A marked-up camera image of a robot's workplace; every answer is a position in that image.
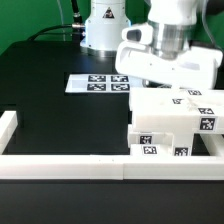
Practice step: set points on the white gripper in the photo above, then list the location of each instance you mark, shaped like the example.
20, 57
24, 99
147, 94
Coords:
196, 68

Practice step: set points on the white chair back piece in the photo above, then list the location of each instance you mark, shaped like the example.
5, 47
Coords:
178, 111

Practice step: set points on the white chair seat plate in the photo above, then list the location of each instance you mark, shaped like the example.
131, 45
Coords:
181, 144

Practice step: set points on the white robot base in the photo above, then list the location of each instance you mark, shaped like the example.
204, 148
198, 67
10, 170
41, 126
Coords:
103, 27

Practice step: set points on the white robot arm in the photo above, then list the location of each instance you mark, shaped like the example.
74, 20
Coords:
161, 50

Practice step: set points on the white fiducial marker sheet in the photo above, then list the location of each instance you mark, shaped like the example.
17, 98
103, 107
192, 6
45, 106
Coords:
101, 83

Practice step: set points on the white U-shaped fence frame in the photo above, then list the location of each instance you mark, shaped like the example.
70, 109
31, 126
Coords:
210, 167

